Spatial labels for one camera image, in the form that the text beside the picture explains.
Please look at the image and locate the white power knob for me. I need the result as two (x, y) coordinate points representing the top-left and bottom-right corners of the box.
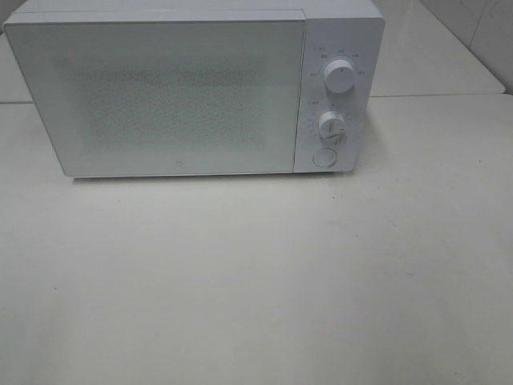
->
(324, 59), (354, 94)

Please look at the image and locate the white microwave oven body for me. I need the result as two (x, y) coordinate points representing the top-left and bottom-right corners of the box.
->
(3, 1), (385, 176)

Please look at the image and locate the round white door button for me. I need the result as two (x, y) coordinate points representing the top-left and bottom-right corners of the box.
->
(313, 148), (337, 168)

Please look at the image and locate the white timer knob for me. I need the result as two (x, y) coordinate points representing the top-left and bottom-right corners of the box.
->
(318, 111), (347, 141)

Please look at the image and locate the white microwave door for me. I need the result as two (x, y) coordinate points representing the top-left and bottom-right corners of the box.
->
(6, 21), (304, 177)

